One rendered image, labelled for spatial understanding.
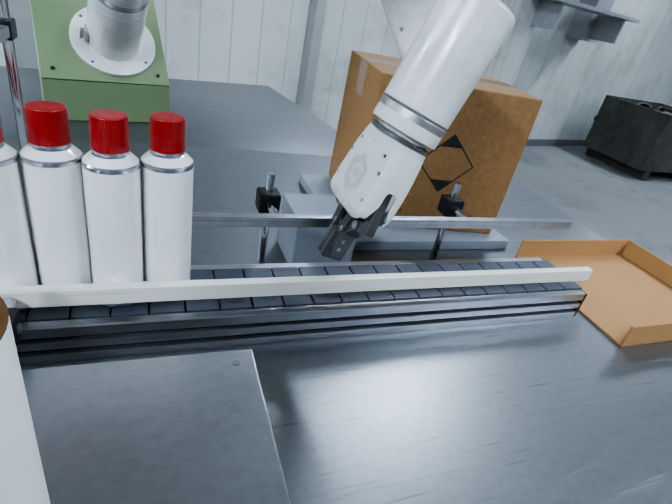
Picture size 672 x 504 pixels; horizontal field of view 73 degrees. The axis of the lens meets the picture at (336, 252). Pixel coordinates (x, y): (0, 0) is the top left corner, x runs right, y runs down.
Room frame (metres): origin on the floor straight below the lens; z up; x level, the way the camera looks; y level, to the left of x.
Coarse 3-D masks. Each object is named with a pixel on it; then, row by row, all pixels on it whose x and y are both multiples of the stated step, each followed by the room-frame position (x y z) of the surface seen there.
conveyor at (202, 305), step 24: (408, 264) 0.61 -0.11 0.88; (432, 264) 0.63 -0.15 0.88; (456, 264) 0.64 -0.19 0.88; (480, 264) 0.66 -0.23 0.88; (504, 264) 0.68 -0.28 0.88; (528, 264) 0.70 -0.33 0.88; (552, 264) 0.72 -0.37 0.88; (432, 288) 0.56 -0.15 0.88; (456, 288) 0.57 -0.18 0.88; (480, 288) 0.59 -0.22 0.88; (504, 288) 0.60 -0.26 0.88; (528, 288) 0.62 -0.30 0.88; (552, 288) 0.63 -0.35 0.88; (576, 288) 0.65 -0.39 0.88; (24, 312) 0.34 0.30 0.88; (48, 312) 0.35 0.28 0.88; (72, 312) 0.36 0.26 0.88; (96, 312) 0.36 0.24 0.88; (120, 312) 0.37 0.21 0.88; (144, 312) 0.38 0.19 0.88; (168, 312) 0.39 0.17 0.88
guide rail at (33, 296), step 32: (0, 288) 0.33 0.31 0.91; (32, 288) 0.34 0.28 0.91; (64, 288) 0.35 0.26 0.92; (96, 288) 0.36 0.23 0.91; (128, 288) 0.37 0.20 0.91; (160, 288) 0.39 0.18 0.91; (192, 288) 0.40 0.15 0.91; (224, 288) 0.41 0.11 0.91; (256, 288) 0.43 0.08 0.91; (288, 288) 0.45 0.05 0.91; (320, 288) 0.46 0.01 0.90; (352, 288) 0.48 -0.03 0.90; (384, 288) 0.50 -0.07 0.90; (416, 288) 0.52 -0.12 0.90
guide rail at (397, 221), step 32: (192, 224) 0.47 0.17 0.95; (224, 224) 0.48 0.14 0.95; (256, 224) 0.50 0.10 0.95; (288, 224) 0.52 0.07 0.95; (320, 224) 0.54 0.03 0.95; (416, 224) 0.60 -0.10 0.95; (448, 224) 0.62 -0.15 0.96; (480, 224) 0.64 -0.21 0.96; (512, 224) 0.67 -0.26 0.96; (544, 224) 0.70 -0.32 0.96
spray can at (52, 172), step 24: (48, 120) 0.38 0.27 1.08; (48, 144) 0.37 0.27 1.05; (24, 168) 0.37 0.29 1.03; (48, 168) 0.37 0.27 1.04; (72, 168) 0.38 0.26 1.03; (48, 192) 0.37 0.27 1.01; (72, 192) 0.38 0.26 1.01; (48, 216) 0.36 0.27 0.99; (72, 216) 0.38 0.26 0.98; (48, 240) 0.36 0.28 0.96; (72, 240) 0.37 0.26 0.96; (48, 264) 0.36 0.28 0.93; (72, 264) 0.37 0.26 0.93
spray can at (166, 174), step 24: (168, 120) 0.42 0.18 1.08; (168, 144) 0.42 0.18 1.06; (144, 168) 0.41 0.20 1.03; (168, 168) 0.41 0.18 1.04; (192, 168) 0.43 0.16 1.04; (144, 192) 0.41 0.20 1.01; (168, 192) 0.41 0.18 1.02; (192, 192) 0.44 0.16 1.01; (144, 216) 0.41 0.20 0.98; (168, 216) 0.41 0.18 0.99; (144, 240) 0.41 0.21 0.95; (168, 240) 0.41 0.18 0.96; (144, 264) 0.42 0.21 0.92; (168, 264) 0.41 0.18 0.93
